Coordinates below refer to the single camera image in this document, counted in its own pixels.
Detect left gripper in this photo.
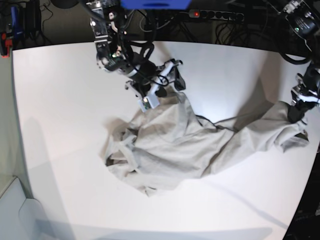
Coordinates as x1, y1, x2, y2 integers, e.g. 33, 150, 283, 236
287, 73, 320, 123

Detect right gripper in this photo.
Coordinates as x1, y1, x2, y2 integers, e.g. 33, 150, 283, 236
125, 58, 186, 112

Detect black power strip red switch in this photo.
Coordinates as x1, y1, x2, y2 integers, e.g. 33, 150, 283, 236
188, 9, 245, 22

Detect red black clamp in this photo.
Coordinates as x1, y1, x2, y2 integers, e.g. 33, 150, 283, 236
0, 32, 13, 58

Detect blue box top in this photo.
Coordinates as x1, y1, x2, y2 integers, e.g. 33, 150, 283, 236
120, 0, 191, 10

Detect beige t-shirt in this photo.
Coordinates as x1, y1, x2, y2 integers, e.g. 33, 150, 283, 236
105, 92, 309, 196

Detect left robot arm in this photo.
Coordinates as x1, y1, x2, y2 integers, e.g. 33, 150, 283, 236
280, 0, 320, 123

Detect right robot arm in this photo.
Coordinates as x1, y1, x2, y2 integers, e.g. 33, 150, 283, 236
79, 0, 186, 112

